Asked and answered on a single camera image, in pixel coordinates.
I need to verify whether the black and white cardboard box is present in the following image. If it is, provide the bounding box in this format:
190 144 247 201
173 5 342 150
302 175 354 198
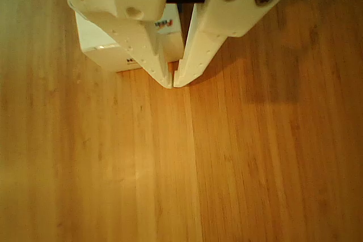
75 2 185 73

